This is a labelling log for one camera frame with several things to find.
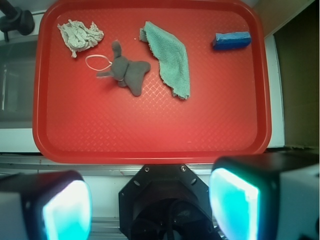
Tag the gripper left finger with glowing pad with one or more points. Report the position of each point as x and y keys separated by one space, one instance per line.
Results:
x=45 y=206

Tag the grey plush toy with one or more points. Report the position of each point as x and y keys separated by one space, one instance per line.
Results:
x=127 y=73

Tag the red plastic tray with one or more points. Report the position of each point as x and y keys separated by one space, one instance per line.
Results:
x=81 y=119

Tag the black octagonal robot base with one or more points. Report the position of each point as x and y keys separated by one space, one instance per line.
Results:
x=166 y=202

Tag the black clamp knob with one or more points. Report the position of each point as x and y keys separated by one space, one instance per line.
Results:
x=15 y=19

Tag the white elastic loop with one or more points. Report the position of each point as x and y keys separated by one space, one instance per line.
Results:
x=98 y=62

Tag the blue sponge block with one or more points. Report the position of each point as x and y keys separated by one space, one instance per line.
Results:
x=231 y=40

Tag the crumpled white paper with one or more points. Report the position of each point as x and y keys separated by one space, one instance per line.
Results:
x=78 y=38

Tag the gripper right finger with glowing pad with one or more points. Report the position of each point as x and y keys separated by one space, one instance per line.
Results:
x=269 y=196

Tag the teal knitted cloth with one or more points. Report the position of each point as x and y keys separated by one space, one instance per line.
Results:
x=172 y=58

